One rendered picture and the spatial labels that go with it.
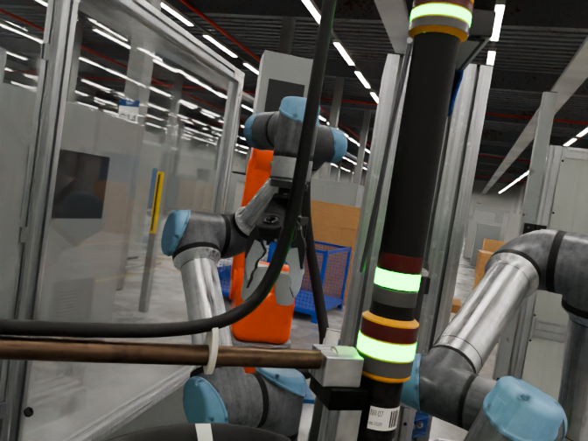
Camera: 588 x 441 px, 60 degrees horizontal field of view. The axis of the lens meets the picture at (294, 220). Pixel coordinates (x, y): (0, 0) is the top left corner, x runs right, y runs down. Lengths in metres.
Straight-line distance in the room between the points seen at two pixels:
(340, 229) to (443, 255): 7.18
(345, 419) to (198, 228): 0.91
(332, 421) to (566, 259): 0.68
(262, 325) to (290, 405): 3.19
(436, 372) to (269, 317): 3.62
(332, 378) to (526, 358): 1.93
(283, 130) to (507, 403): 0.58
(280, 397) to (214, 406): 0.15
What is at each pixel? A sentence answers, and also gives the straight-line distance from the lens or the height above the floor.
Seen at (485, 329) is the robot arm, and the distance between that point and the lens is 0.85.
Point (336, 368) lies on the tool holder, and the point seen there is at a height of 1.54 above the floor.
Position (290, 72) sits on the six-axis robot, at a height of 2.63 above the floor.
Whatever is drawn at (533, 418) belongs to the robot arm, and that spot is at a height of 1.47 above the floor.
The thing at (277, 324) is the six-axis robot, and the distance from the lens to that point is 4.36.
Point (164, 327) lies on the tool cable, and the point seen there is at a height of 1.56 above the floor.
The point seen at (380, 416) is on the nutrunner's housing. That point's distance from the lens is 0.41.
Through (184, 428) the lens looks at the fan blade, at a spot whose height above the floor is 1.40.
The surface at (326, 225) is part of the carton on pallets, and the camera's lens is 8.47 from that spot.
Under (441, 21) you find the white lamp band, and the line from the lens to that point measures 0.40.
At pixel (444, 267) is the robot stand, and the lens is 1.30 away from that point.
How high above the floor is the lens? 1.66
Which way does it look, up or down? 3 degrees down
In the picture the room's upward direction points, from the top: 9 degrees clockwise
